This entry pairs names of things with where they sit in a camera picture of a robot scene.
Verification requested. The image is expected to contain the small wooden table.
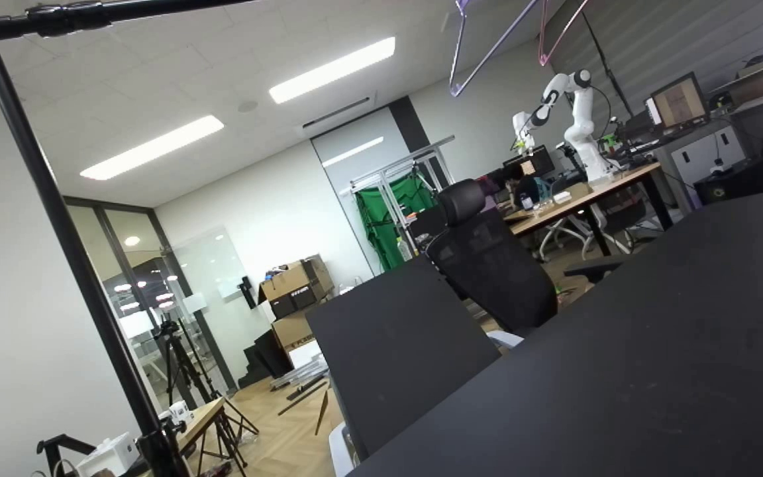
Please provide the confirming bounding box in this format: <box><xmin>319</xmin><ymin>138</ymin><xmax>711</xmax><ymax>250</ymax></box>
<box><xmin>175</xmin><ymin>396</ymin><xmax>250</xmax><ymax>477</ymax></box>

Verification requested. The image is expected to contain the wooden desk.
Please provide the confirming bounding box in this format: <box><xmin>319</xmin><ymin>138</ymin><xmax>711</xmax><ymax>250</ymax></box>
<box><xmin>506</xmin><ymin>162</ymin><xmax>675</xmax><ymax>258</ymax></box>

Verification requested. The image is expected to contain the person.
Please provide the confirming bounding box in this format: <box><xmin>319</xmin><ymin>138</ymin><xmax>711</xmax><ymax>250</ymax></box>
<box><xmin>499</xmin><ymin>162</ymin><xmax>552</xmax><ymax>210</ymax></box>

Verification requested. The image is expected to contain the black mesh office chair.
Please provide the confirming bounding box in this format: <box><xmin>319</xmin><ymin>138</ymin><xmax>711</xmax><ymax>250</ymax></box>
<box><xmin>424</xmin><ymin>178</ymin><xmax>629</xmax><ymax>334</ymax></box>

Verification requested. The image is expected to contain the white box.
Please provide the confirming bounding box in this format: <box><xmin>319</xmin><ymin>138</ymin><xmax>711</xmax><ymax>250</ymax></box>
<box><xmin>76</xmin><ymin>433</ymin><xmax>141</xmax><ymax>477</ymax></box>

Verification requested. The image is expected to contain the black board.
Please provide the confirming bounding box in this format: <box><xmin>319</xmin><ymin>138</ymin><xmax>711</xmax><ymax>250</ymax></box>
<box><xmin>306</xmin><ymin>254</ymin><xmax>503</xmax><ymax>459</ymax></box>

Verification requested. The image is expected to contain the monitor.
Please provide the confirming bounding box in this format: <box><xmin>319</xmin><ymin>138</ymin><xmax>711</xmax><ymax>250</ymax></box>
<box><xmin>645</xmin><ymin>71</ymin><xmax>711</xmax><ymax>131</ymax></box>
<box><xmin>503</xmin><ymin>145</ymin><xmax>556</xmax><ymax>178</ymax></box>

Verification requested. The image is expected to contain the ceiling light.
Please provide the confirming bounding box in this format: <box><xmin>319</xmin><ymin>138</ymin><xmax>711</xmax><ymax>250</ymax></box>
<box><xmin>79</xmin><ymin>115</ymin><xmax>225</xmax><ymax>182</ymax></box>
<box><xmin>268</xmin><ymin>36</ymin><xmax>397</xmax><ymax>105</ymax></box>

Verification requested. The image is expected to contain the black clothes rail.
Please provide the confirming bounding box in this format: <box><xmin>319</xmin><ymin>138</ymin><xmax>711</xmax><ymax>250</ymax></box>
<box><xmin>0</xmin><ymin>0</ymin><xmax>258</xmax><ymax>477</ymax></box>

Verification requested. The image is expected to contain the pink wire hanger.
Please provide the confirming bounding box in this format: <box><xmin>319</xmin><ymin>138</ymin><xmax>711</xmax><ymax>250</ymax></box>
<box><xmin>538</xmin><ymin>0</ymin><xmax>591</xmax><ymax>67</ymax></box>

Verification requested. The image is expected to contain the white cabinet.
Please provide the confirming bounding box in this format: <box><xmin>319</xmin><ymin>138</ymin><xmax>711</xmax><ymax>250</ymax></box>
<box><xmin>658</xmin><ymin>122</ymin><xmax>748</xmax><ymax>214</ymax></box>

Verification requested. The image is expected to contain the aluminium frame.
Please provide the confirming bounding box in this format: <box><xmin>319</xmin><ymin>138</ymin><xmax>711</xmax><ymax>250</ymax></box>
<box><xmin>348</xmin><ymin>135</ymin><xmax>456</xmax><ymax>274</ymax></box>

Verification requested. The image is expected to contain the green cloth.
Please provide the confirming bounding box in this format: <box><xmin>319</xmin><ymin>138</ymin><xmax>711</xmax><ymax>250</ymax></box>
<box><xmin>354</xmin><ymin>173</ymin><xmax>437</xmax><ymax>273</ymax></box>

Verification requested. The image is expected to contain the black box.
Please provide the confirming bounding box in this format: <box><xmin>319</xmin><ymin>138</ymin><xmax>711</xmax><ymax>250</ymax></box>
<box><xmin>692</xmin><ymin>148</ymin><xmax>763</xmax><ymax>205</ymax></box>

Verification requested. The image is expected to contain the purple wire hanger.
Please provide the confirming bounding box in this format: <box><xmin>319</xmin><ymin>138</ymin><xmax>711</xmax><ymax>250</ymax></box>
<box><xmin>448</xmin><ymin>0</ymin><xmax>542</xmax><ymax>98</ymax></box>

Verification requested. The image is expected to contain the stack of cardboard boxes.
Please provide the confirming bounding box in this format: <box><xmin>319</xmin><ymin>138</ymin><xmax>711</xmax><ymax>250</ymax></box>
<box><xmin>258</xmin><ymin>254</ymin><xmax>336</xmax><ymax>353</ymax></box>

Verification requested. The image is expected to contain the shelf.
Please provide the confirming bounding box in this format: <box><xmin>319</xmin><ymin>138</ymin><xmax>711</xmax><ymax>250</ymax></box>
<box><xmin>708</xmin><ymin>48</ymin><xmax>763</xmax><ymax>112</ymax></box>

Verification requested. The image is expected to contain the camera on tripod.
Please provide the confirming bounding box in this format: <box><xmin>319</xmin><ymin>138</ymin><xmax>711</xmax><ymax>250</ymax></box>
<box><xmin>154</xmin><ymin>318</ymin><xmax>260</xmax><ymax>477</ymax></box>

